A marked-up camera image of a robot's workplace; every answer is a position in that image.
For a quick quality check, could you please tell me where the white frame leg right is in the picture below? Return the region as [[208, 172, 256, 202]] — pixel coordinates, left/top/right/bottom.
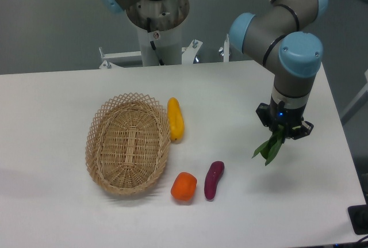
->
[[340, 71, 367, 126]]

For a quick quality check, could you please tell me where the woven wicker basket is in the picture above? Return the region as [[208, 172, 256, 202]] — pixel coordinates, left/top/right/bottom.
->
[[85, 93, 171, 196]]

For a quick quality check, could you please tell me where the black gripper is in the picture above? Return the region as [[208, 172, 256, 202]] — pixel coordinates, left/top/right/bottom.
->
[[256, 100, 314, 140]]

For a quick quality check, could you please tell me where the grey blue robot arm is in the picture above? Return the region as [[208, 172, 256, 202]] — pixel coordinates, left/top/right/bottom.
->
[[101, 0, 328, 140]]

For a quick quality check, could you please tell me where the green leafy vegetable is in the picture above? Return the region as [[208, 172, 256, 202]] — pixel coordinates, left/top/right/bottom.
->
[[252, 125, 286, 166]]

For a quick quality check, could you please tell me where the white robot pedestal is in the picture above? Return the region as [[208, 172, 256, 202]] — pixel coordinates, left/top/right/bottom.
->
[[98, 0, 232, 69]]

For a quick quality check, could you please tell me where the purple eggplant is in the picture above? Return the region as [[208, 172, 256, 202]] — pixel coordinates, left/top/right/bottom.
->
[[204, 161, 225, 201]]

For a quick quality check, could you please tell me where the yellow pepper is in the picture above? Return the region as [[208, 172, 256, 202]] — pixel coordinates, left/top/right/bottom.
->
[[167, 97, 185, 142]]

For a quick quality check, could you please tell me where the black device at table edge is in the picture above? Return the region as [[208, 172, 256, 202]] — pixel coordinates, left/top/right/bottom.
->
[[347, 204, 367, 235]]

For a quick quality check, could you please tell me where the orange bell pepper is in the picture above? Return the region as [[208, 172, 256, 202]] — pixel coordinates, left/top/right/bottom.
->
[[171, 172, 197, 201]]

